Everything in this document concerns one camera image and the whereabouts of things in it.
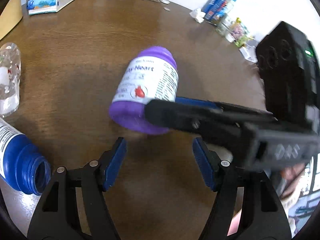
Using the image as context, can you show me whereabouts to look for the purple pill bottle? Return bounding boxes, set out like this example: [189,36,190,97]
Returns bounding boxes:
[108,46,178,135]

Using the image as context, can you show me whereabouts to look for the crumpled white tissue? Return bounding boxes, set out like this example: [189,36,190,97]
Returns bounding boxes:
[189,8,206,23]

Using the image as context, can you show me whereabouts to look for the white power strip charger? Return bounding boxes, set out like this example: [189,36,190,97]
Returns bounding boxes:
[239,46,258,63]

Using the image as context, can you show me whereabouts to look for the blue tissue box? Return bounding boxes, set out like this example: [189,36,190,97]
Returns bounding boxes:
[27,0,74,15]

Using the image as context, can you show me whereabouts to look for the yellow thermos jug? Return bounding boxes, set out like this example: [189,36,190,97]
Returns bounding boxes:
[0,0,23,40]

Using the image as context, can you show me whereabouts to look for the blue pill bottle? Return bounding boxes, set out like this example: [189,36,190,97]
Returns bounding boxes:
[1,119,51,196]

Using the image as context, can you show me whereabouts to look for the blue snack package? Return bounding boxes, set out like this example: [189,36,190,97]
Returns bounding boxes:
[201,0,226,21]

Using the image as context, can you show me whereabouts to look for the person right hand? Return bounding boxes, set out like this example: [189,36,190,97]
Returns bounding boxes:
[227,164,307,235]

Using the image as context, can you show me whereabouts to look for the clear drinking glass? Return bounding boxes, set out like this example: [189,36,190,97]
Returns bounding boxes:
[216,17,234,36]

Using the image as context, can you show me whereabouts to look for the colourful snack packets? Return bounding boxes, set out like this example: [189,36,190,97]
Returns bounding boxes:
[225,17,255,48]

